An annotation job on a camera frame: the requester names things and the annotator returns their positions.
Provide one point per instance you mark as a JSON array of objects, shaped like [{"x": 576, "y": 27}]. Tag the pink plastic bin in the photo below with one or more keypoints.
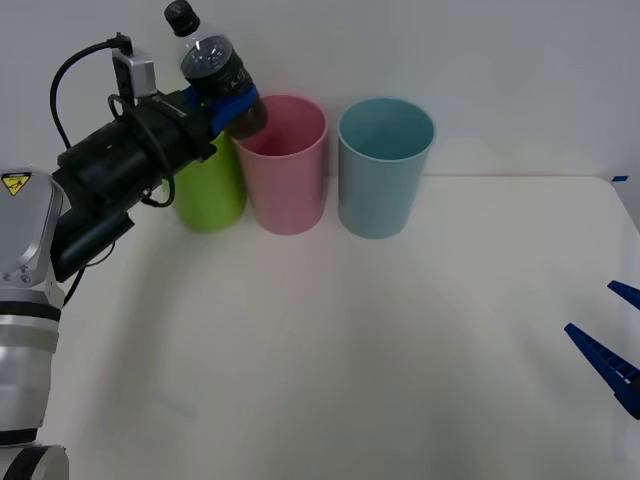
[{"x": 290, "y": 190}]

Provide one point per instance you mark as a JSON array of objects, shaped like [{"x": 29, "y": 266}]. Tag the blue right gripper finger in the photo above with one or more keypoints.
[
  {"x": 612, "y": 367},
  {"x": 627, "y": 294}
]

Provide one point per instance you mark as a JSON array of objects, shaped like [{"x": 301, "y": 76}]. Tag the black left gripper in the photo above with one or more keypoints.
[{"x": 175, "y": 130}]

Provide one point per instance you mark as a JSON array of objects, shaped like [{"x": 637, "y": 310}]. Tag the pale blue plastic bin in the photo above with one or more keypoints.
[{"x": 380, "y": 190}]

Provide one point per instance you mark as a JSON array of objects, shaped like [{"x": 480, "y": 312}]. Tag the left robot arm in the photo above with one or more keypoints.
[{"x": 95, "y": 155}]

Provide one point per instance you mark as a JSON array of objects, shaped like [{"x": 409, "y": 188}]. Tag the dark plastic bottle black cap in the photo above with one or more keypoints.
[{"x": 210, "y": 65}]

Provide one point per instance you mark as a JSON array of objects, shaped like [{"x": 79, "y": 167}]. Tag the green plastic bin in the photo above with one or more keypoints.
[{"x": 210, "y": 200}]

